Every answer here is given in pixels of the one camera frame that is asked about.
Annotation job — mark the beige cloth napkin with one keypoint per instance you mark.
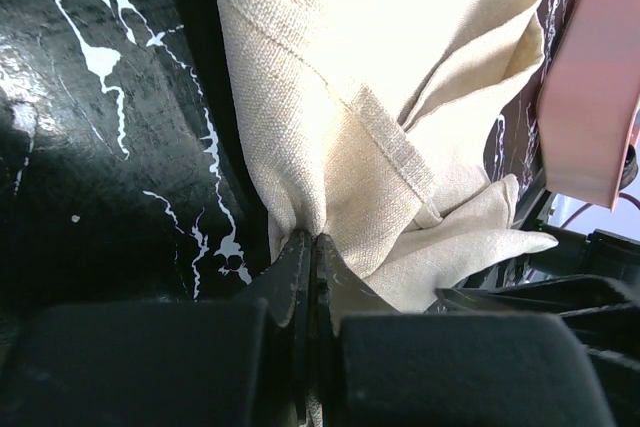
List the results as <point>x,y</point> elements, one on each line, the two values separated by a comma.
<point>366,120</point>

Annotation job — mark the pink divided tray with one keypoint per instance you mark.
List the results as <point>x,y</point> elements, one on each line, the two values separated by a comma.
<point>589,100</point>

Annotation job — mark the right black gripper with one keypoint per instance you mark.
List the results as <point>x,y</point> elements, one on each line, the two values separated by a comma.
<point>592,284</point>

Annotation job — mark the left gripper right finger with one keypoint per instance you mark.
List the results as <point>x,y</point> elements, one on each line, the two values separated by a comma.
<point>378,367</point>

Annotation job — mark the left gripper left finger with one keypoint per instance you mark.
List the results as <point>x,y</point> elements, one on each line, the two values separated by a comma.
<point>237,362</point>

